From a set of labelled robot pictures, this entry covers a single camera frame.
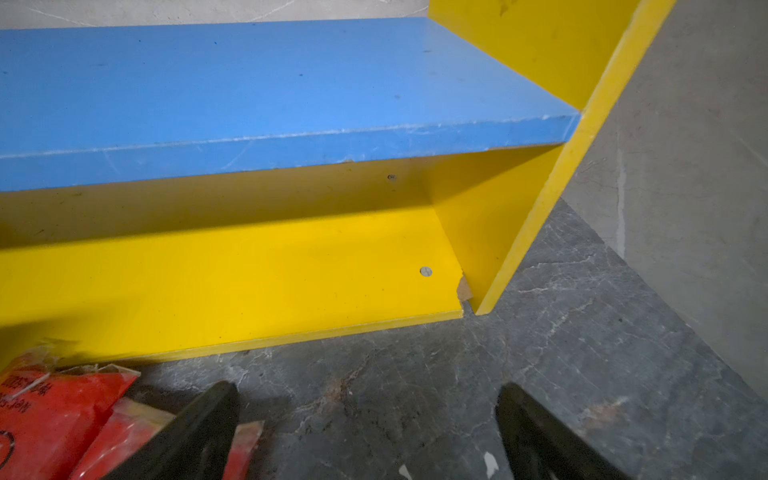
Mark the yellow shelf unit frame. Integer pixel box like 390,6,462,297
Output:
1,1,673,365

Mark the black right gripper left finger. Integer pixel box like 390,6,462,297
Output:
106,381,240,480

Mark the blue lower shelf board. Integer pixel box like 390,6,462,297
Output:
1,17,581,192

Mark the red white-label spaghetti bag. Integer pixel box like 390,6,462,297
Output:
70,398,264,480

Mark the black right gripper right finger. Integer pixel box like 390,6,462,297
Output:
495,383,628,479

